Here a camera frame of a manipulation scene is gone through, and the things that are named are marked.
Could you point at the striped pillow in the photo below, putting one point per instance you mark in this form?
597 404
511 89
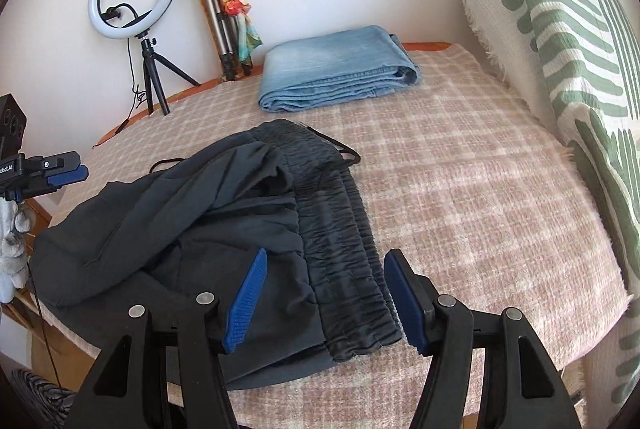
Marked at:
550 9

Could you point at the person's striped trouser leg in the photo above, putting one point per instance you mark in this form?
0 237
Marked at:
40 391

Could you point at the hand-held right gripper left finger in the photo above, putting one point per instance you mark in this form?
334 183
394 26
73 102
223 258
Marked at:
247 299

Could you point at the person's left hand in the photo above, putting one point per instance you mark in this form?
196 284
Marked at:
12 249

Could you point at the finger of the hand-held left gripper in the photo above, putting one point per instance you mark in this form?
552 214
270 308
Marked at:
67 176

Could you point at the pink checked blanket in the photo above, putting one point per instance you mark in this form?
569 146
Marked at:
450 169

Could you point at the folded blue jeans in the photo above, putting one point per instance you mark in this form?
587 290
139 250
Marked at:
330 64

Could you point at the black pants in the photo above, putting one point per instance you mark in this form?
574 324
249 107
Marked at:
175 219

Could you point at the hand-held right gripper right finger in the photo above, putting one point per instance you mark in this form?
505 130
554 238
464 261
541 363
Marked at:
402 304

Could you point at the silver tripod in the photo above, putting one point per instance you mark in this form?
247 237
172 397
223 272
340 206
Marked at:
220 34

